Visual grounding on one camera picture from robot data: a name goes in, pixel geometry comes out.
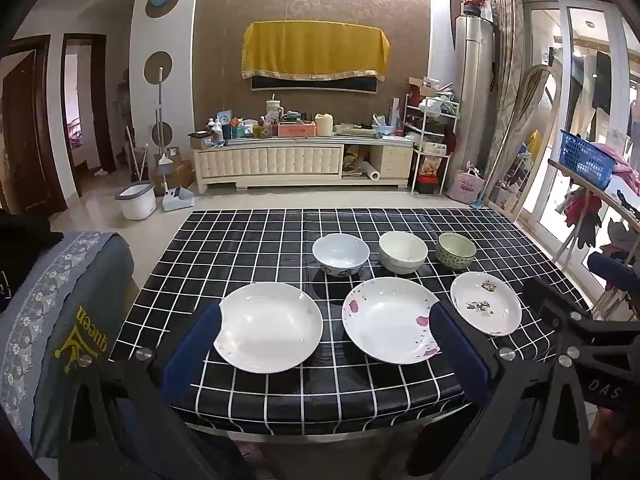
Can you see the teal container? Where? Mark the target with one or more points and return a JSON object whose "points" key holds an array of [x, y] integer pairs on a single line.
{"points": [[242, 129]]}

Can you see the white dustpan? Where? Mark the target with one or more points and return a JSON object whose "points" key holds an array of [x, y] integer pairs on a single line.
{"points": [[177, 200]]}

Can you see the green patterned bowl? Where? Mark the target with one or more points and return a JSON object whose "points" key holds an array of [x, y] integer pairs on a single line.
{"points": [[456, 255]]}

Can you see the yellow cloth cover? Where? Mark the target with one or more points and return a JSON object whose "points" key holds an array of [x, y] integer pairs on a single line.
{"points": [[315, 50]]}

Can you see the small white plate dark print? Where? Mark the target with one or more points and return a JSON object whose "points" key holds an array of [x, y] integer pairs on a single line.
{"points": [[487, 302]]}

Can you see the grey tower air conditioner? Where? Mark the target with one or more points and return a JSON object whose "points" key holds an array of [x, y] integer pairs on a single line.
{"points": [[472, 110]]}

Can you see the black white checked tablecloth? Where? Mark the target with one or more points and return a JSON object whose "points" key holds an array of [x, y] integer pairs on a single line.
{"points": [[280, 240]]}

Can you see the white plate pink flowers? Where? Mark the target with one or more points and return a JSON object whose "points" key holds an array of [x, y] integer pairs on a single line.
{"points": [[387, 322]]}

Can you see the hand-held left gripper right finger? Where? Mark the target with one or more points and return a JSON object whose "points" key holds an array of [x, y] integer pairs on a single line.
{"points": [[460, 355]]}

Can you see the person's right hand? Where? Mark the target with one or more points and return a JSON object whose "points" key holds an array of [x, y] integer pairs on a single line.
{"points": [[617, 432]]}

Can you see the round wall decor blue plate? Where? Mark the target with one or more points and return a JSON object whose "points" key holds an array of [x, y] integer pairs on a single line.
{"points": [[163, 0]]}

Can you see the white flat mop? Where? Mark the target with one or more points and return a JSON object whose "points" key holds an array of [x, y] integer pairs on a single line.
{"points": [[161, 110]]}

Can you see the pink box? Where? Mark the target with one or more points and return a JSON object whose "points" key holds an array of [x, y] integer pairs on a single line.
{"points": [[297, 129]]}

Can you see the cream television cabinet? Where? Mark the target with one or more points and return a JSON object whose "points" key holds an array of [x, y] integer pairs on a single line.
{"points": [[280, 162]]}

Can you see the folded green cloth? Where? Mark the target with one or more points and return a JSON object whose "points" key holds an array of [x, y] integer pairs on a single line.
{"points": [[355, 130]]}

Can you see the white paper roll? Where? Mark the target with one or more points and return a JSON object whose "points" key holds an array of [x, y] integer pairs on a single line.
{"points": [[374, 172]]}

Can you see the wooden drying rack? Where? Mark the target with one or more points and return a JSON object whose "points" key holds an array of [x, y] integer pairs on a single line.
{"points": [[575, 172]]}

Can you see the arched leaning mirror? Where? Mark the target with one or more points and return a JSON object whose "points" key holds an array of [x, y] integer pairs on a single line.
{"points": [[530, 150]]}

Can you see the cardboard box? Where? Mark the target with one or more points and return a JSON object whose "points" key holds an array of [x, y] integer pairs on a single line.
{"points": [[177, 172]]}

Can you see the round brown wall decor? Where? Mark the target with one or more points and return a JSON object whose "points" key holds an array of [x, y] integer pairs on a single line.
{"points": [[158, 67], [162, 134]]}

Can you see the red box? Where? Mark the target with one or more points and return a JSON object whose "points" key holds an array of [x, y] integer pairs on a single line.
{"points": [[426, 185]]}

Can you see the pile of clothes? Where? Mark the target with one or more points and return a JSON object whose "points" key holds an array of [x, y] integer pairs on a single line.
{"points": [[622, 170]]}

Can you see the white cup with straw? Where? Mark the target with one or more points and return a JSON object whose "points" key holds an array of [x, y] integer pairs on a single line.
{"points": [[275, 110]]}

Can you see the pink bag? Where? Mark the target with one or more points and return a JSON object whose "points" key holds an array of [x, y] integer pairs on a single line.
{"points": [[465, 185]]}

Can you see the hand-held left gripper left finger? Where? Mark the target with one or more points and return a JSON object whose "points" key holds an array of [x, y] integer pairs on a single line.
{"points": [[192, 355]]}

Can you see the dark brown wooden door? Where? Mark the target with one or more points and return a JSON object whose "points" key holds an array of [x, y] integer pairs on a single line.
{"points": [[25, 130]]}

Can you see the cream jar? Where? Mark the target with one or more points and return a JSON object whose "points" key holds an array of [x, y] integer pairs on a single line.
{"points": [[324, 125]]}

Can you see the beige patterned curtain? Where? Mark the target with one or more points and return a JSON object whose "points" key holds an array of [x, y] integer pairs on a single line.
{"points": [[507, 60]]}

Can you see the blue plastic basket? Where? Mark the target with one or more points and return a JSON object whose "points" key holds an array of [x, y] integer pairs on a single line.
{"points": [[585, 160]]}

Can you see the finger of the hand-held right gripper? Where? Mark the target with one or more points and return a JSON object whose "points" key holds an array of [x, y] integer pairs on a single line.
{"points": [[610, 267], [552, 300]]}

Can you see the glass sliding door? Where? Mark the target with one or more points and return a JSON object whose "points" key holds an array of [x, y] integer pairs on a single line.
{"points": [[575, 85]]}

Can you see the black television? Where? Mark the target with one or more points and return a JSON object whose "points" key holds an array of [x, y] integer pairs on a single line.
{"points": [[315, 85]]}

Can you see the white bowl blue floral print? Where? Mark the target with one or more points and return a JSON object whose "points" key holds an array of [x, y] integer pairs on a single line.
{"points": [[340, 255]]}

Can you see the cream white bowl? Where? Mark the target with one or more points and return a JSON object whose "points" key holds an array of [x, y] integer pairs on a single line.
{"points": [[402, 252]]}

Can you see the plain white plate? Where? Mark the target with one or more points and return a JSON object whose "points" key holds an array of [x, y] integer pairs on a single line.
{"points": [[272, 327]]}

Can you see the white mop bucket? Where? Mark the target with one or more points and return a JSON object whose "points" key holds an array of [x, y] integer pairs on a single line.
{"points": [[136, 202]]}

